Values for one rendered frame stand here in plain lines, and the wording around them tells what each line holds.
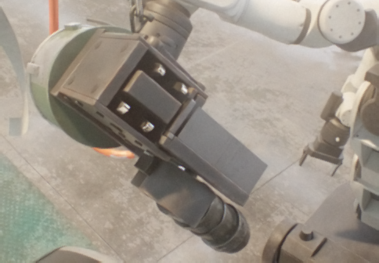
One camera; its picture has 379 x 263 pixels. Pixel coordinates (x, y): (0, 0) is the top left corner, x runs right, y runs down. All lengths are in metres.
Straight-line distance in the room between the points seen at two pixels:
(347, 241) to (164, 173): 1.60
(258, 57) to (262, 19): 2.41
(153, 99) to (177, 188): 0.10
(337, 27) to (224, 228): 0.41
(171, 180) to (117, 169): 2.00
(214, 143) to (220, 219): 0.14
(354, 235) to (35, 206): 1.31
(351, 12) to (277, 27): 0.12
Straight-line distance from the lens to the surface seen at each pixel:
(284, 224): 2.08
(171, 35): 0.84
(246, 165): 0.57
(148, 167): 0.58
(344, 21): 0.93
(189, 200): 0.56
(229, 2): 0.85
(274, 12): 0.91
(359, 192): 1.86
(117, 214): 2.36
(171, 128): 0.52
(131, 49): 0.51
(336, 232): 2.13
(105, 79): 0.51
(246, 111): 2.87
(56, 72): 0.63
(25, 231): 2.38
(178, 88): 0.53
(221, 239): 0.68
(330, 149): 1.77
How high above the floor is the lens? 1.77
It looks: 39 degrees down
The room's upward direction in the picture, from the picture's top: straight up
